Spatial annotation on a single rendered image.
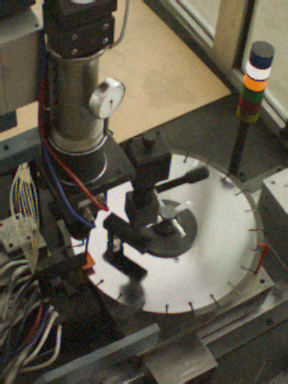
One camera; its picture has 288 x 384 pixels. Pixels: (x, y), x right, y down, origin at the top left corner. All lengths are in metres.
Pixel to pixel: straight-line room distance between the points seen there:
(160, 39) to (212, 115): 0.28
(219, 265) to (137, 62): 0.72
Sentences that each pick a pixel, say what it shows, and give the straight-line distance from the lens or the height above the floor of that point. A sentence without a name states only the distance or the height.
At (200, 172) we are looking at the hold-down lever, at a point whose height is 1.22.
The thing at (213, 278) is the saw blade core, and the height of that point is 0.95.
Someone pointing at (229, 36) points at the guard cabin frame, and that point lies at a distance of 1.70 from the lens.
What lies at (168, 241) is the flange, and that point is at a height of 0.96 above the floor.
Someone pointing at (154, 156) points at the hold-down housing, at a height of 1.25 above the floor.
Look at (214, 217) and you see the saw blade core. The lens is 1.28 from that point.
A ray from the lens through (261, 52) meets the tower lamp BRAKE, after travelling 1.27.
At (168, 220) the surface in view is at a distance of 1.20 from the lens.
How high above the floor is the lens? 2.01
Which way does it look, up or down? 55 degrees down
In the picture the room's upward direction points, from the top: 6 degrees clockwise
